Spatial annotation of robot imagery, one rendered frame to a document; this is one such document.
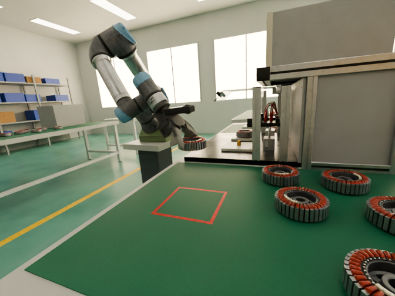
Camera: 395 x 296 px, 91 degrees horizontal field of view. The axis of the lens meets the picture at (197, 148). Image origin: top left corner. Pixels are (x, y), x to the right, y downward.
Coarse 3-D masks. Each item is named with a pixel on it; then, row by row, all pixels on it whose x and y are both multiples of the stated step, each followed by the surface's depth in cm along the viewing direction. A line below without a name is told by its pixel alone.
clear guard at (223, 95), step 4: (244, 88) 103; (248, 88) 102; (264, 88) 108; (268, 88) 112; (224, 92) 111; (228, 92) 121; (220, 96) 112; (224, 96) 121; (216, 100) 112; (220, 100) 122; (224, 100) 132
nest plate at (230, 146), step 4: (228, 144) 102; (232, 144) 102; (236, 144) 101; (244, 144) 100; (248, 144) 99; (224, 148) 96; (228, 148) 95; (232, 148) 94; (236, 148) 94; (240, 148) 93; (244, 148) 93; (248, 148) 93
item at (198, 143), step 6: (186, 138) 78; (192, 138) 78; (198, 138) 77; (204, 138) 75; (186, 144) 70; (192, 144) 70; (198, 144) 70; (204, 144) 72; (186, 150) 71; (192, 150) 71
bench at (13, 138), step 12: (12, 132) 274; (48, 132) 244; (60, 132) 256; (72, 132) 272; (84, 132) 379; (0, 144) 200; (108, 156) 338; (120, 156) 364; (72, 168) 277; (36, 180) 236; (12, 192) 214
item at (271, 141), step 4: (264, 136) 96; (272, 136) 95; (264, 140) 91; (268, 140) 90; (272, 140) 90; (264, 144) 91; (268, 144) 91; (272, 144) 90; (264, 148) 92; (268, 148) 91; (272, 148) 90
